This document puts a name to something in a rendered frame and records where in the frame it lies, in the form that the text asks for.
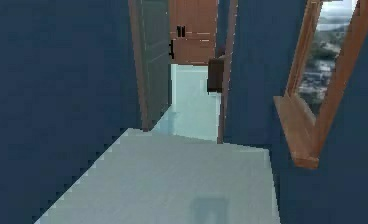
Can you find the dark green room door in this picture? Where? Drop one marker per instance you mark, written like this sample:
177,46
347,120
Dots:
156,60

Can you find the brown wooden cupboard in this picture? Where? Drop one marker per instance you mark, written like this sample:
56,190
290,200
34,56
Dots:
195,36

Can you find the dark brown cabinet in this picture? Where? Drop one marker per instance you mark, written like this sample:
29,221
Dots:
215,75

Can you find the wooden framed window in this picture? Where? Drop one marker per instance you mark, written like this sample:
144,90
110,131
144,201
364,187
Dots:
320,76

